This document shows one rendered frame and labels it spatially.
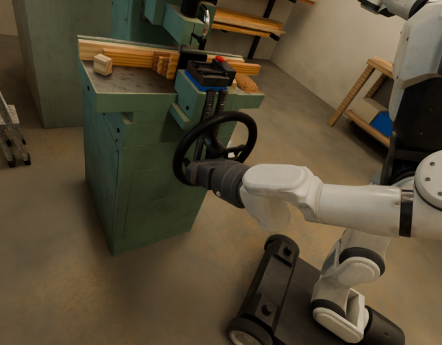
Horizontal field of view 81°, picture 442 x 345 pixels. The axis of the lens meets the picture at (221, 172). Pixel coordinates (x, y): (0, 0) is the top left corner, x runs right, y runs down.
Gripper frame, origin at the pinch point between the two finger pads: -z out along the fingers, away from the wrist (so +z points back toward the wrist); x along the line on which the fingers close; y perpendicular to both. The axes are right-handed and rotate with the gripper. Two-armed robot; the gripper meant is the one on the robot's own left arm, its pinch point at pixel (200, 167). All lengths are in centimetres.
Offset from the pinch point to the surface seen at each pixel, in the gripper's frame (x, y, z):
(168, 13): 6, 42, -31
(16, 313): -47, -67, -56
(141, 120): -6.4, 9.5, -23.5
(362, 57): 336, 78, -134
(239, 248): 58, -69, -45
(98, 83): -17.5, 19.2, -23.3
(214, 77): 8.1, 22.3, -7.1
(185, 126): 2.9, 8.7, -13.2
